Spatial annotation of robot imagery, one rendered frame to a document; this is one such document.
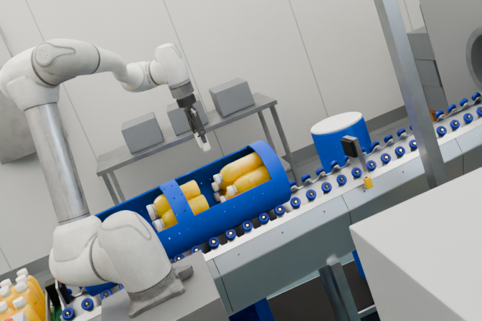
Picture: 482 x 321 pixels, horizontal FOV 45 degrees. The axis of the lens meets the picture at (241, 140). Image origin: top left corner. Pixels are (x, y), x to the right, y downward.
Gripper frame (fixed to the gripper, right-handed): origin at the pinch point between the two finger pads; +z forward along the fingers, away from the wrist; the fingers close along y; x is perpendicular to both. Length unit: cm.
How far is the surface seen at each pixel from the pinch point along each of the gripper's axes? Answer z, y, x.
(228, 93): 30, 248, -85
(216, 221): 27.8, -13.6, 9.0
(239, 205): 25.8, -14.1, -1.3
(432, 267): -15, -167, 13
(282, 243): 48, -14, -12
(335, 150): 41, 36, -69
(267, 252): 49, -14, -5
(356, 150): 30, -5, -60
